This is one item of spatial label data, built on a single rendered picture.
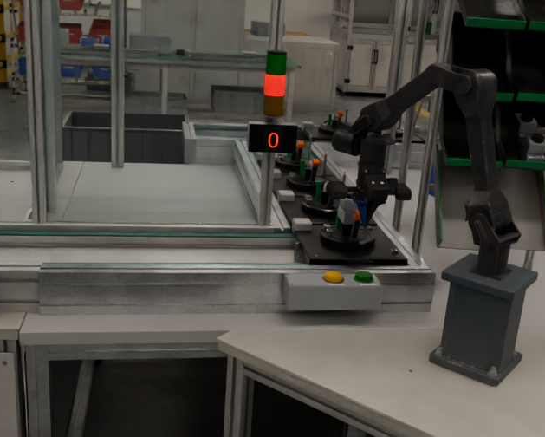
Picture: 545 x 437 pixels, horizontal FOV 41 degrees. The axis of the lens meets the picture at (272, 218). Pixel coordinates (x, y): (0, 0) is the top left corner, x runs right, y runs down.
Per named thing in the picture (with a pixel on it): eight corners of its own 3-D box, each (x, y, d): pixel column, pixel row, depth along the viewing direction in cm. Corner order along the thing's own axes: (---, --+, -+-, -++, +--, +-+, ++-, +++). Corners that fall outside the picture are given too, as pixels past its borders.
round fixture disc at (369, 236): (381, 251, 176) (382, 244, 175) (326, 251, 173) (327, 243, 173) (366, 231, 189) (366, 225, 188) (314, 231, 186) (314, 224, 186)
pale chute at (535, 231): (547, 251, 178) (554, 244, 174) (494, 248, 178) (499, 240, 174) (535, 154, 191) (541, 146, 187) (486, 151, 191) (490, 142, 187)
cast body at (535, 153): (541, 168, 174) (551, 145, 169) (523, 166, 174) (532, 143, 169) (534, 146, 180) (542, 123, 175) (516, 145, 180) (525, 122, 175)
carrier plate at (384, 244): (406, 267, 172) (408, 258, 172) (308, 266, 169) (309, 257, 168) (378, 232, 195) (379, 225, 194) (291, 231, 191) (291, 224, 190)
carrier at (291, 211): (377, 231, 196) (382, 186, 192) (289, 230, 192) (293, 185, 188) (354, 204, 219) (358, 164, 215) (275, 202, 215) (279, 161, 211)
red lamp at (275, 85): (285, 96, 176) (287, 76, 175) (265, 95, 176) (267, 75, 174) (282, 93, 181) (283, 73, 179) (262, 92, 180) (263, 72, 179)
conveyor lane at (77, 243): (402, 301, 175) (407, 263, 172) (43, 303, 162) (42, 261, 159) (370, 257, 202) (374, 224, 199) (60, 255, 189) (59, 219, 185)
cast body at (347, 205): (360, 225, 177) (364, 197, 175) (343, 224, 176) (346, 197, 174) (352, 213, 185) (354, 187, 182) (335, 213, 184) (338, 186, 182)
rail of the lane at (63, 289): (431, 312, 170) (437, 269, 167) (40, 315, 156) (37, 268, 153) (422, 302, 176) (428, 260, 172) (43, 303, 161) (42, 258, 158)
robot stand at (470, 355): (496, 388, 140) (513, 293, 133) (427, 361, 148) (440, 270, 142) (522, 360, 151) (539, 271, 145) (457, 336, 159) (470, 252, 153)
